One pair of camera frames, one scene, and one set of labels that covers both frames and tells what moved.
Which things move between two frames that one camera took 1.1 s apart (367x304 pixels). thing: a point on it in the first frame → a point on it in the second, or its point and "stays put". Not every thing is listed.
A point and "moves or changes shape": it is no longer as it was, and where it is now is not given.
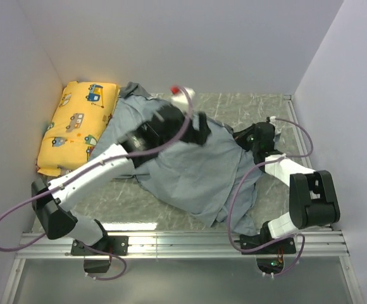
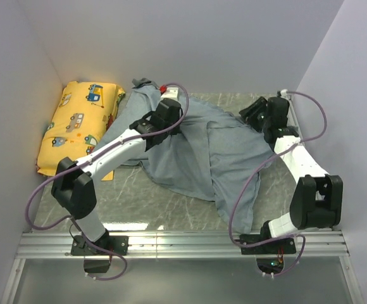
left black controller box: (97, 265) stays put
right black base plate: (286, 246) stays put
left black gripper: (198, 137) → (176, 130)
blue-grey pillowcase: (218, 178) moves or changes shape
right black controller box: (271, 265) stays put
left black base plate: (116, 245) stays put
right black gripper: (240, 137) → (259, 105)
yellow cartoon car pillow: (76, 125) stays put
